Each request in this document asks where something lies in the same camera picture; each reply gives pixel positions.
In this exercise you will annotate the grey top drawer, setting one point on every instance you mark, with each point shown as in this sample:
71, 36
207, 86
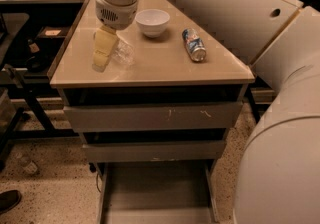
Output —
152, 117

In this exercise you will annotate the grey drawer cabinet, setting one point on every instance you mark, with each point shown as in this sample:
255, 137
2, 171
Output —
80, 84

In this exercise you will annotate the dark shoe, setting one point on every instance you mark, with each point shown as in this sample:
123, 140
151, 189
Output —
8, 200

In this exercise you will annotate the clear plastic water bottle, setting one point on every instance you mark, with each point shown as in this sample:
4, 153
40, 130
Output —
123, 53

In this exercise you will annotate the blue soda can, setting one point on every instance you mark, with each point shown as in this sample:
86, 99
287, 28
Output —
194, 45

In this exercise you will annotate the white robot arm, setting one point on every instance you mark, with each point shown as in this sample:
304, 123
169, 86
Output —
278, 40

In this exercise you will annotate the small bottle on floor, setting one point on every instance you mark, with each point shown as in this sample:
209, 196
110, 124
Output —
28, 165

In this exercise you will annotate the grey open bottom drawer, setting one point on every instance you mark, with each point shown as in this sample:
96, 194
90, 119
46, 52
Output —
172, 192

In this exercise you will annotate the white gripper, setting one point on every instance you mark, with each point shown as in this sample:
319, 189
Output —
117, 15

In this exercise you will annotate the white ceramic bowl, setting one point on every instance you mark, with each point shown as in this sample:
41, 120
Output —
152, 22

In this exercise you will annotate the grey middle drawer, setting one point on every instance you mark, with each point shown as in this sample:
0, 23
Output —
155, 151

